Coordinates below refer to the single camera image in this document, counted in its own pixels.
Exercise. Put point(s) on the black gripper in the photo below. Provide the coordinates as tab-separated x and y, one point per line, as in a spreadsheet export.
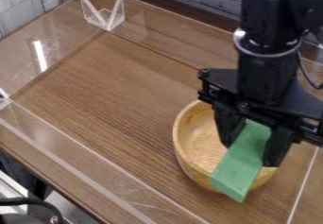
260	91

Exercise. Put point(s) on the green rectangular block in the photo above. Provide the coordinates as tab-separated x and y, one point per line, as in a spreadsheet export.
241	162

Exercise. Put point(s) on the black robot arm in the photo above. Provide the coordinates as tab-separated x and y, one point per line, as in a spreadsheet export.
276	21

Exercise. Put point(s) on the brown wooden bowl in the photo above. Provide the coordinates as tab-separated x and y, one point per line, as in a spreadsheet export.
197	147

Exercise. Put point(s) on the black metal stand base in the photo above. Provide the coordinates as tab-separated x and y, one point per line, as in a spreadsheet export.
45	213

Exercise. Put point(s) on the clear acrylic tray wall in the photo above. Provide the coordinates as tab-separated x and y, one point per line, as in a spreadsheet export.
89	99

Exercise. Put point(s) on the clear acrylic corner bracket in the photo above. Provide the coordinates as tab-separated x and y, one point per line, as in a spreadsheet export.
104	18

